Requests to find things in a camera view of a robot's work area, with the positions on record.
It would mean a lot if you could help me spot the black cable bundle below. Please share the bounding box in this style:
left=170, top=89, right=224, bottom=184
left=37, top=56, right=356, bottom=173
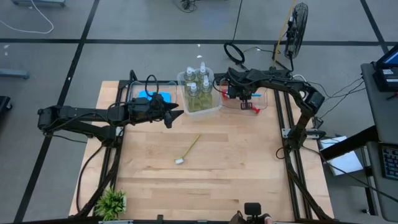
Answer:
left=180, top=0, right=197, bottom=13

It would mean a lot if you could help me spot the yellow hanging cable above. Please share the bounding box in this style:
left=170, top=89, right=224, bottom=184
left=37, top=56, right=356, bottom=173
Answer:
left=272, top=0, right=296, bottom=69

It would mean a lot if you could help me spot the small green potted plant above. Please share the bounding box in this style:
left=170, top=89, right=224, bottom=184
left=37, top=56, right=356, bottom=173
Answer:
left=94, top=186, right=127, bottom=222

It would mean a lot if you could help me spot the grey floor bar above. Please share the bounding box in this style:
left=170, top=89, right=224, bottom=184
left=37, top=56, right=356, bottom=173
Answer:
left=0, top=68, right=30, bottom=80

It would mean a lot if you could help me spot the black aluminium table frame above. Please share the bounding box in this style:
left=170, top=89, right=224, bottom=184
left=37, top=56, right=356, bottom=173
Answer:
left=74, top=70, right=335, bottom=224

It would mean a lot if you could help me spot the grey desk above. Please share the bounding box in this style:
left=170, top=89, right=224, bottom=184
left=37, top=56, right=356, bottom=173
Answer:
left=360, top=62, right=398, bottom=222

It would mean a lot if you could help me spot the clear yellow-green soap bottle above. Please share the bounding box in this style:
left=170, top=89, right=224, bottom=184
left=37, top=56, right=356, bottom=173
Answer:
left=197, top=61, right=208, bottom=82
left=200, top=74, right=215, bottom=110
left=182, top=66, right=197, bottom=86
left=185, top=81, right=201, bottom=112

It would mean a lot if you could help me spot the small black camera box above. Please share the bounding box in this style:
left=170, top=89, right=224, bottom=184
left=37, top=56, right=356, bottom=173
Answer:
left=244, top=202, right=262, bottom=216

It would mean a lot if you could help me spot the clear shallow plastic tray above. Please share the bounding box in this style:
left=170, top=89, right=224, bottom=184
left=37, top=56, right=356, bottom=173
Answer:
left=219, top=80, right=271, bottom=118
left=127, top=80, right=178, bottom=118

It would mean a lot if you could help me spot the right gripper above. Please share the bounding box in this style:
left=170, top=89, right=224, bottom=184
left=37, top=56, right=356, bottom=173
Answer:
left=227, top=82, right=253, bottom=111

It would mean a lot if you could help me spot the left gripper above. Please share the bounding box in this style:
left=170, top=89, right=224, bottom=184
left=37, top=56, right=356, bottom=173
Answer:
left=129, top=92, right=185, bottom=129

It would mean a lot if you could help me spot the grey cart base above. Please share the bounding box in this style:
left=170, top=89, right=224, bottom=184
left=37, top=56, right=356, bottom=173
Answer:
left=11, top=0, right=67, bottom=7

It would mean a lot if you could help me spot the coiled black cable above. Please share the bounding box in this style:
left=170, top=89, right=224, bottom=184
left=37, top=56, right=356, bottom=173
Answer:
left=223, top=42, right=249, bottom=72

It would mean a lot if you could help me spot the clear deep plastic bin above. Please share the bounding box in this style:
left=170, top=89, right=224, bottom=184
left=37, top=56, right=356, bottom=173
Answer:
left=176, top=67, right=223, bottom=121

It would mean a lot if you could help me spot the black hanging cable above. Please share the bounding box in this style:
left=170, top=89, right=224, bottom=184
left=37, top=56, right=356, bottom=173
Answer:
left=232, top=0, right=244, bottom=41

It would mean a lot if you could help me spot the white floor cable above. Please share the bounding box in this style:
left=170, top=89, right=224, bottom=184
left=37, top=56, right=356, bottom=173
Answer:
left=0, top=0, right=55, bottom=35

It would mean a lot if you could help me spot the black laptop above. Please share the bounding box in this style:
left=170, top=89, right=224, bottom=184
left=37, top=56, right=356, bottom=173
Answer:
left=371, top=45, right=398, bottom=93

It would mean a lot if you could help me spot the green dish brush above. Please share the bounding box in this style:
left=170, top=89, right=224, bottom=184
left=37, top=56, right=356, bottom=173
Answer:
left=174, top=133, right=201, bottom=165

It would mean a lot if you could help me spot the white cable loop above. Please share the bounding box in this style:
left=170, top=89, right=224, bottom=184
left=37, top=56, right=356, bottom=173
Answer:
left=292, top=73, right=313, bottom=103

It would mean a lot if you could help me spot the black chair base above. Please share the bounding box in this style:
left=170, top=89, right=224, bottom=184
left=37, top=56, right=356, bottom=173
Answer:
left=0, top=95, right=13, bottom=121

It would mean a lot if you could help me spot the black floor fan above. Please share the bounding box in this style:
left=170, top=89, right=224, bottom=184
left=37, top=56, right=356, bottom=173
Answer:
left=284, top=2, right=309, bottom=60

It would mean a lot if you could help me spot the black keyboard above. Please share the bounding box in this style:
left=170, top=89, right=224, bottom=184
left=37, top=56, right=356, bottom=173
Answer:
left=379, top=142, right=398, bottom=181

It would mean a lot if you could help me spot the black diagonal desk bar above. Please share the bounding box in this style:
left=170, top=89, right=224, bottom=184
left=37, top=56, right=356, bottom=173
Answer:
left=319, top=126, right=379, bottom=161

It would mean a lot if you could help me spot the red dish brush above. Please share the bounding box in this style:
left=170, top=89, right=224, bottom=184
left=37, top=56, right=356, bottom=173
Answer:
left=221, top=89, right=261, bottom=114

